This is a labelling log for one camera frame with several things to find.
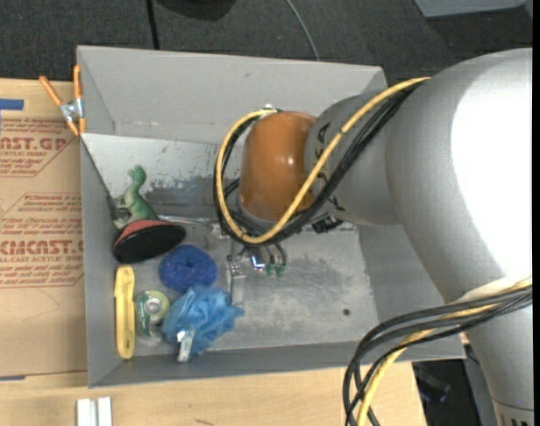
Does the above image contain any blue mesh bath pouf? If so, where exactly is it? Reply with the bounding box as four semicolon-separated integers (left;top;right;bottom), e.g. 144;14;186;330
161;284;246;363

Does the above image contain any black cylinder on white bracket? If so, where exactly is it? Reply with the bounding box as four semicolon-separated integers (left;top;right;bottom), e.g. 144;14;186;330
312;213;345;235

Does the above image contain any brown cardboard board, red print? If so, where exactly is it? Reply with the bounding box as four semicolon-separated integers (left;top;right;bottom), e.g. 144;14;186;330
0;76;90;383

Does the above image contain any red and black oval brush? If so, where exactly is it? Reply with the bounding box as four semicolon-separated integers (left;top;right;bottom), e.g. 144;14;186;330
112;219;187;264

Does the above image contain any yellow flat plastic tool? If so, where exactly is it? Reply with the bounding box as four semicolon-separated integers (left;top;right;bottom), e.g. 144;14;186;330
113;264;137;360

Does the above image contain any blue round sponge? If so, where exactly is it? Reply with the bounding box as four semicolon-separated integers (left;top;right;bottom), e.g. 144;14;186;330
157;243;219;294

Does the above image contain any grey metal bin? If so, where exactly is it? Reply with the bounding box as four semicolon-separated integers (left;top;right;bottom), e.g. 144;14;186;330
75;45;468;390

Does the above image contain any green toy dinosaur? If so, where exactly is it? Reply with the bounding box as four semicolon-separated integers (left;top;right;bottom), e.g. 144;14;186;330
111;164;160;232

